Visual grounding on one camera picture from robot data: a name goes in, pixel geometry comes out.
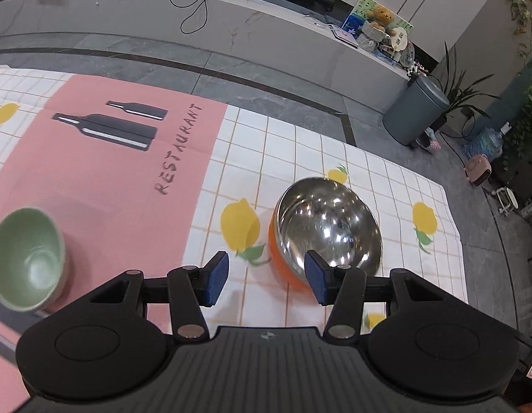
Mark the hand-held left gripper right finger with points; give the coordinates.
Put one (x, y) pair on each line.
(317, 282)

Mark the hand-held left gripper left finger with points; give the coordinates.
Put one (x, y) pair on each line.
(216, 279)

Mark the orange steel bowl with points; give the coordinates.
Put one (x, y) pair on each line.
(326, 223)

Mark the green ceramic bowl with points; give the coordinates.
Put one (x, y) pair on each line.
(25, 258)

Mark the pink and white printed tablecloth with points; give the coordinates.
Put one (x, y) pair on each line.
(119, 172)

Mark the white stool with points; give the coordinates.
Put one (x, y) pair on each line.
(506, 198)

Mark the patterned fabric pouch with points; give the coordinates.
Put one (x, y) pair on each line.
(430, 141)

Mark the grey trash bin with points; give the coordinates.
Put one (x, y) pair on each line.
(414, 112)

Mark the pink heater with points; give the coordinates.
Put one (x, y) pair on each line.
(479, 171)

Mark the blue water bottle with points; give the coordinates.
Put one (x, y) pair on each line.
(485, 144)

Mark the long-leaved potted plant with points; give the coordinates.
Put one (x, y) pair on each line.
(459, 94)

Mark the bushy green plant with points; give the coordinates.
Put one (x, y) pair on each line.
(526, 129)

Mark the white notebook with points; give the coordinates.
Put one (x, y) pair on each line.
(344, 34)

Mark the grey knitted basket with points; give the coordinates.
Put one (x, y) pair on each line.
(371, 36)

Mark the round paper fan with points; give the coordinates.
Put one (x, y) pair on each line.
(398, 38)

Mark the brown teddy bear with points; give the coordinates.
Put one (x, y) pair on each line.
(379, 15)

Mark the green picture board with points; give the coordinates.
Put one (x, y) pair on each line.
(358, 8)

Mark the grey marble television console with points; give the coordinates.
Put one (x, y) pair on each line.
(119, 17)

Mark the hanging vine plant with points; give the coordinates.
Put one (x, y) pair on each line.
(519, 13)

